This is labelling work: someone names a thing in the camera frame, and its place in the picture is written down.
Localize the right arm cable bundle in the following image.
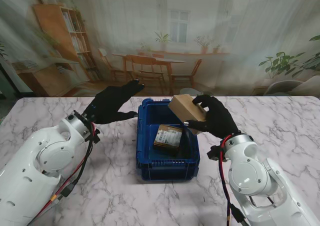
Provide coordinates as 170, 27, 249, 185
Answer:
218, 135, 249, 226

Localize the printed room scene backdrop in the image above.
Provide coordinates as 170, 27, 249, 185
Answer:
0, 0, 320, 98

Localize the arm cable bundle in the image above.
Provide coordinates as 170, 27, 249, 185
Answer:
218, 135, 249, 226
27, 122, 101, 226

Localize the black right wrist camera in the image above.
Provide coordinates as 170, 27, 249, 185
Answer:
206, 145, 223, 162

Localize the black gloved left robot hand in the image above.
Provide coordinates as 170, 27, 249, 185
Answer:
83, 79, 146, 125

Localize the blue plastic turnover box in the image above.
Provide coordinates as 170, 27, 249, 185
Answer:
136, 97, 201, 184

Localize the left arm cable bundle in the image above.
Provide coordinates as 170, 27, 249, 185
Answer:
27, 122, 101, 226

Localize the thick cardboard package with label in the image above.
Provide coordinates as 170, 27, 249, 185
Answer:
167, 93, 208, 136

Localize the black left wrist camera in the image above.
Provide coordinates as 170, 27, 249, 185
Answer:
84, 128, 101, 143

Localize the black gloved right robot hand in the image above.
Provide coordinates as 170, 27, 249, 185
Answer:
184, 94, 240, 140

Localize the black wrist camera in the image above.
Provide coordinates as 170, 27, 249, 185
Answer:
84, 128, 101, 143
206, 145, 223, 162

